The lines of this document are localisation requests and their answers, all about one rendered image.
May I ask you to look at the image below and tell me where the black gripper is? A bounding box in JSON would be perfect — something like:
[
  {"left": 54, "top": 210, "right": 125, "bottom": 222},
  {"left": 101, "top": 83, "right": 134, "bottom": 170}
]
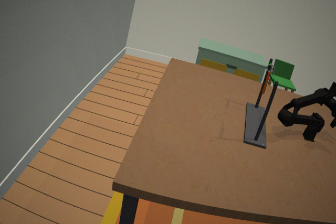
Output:
[{"left": 329, "top": 100, "right": 336, "bottom": 128}]

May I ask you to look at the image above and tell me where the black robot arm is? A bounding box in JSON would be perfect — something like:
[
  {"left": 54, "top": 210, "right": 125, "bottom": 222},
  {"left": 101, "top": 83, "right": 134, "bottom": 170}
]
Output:
[{"left": 278, "top": 82, "right": 336, "bottom": 142}]

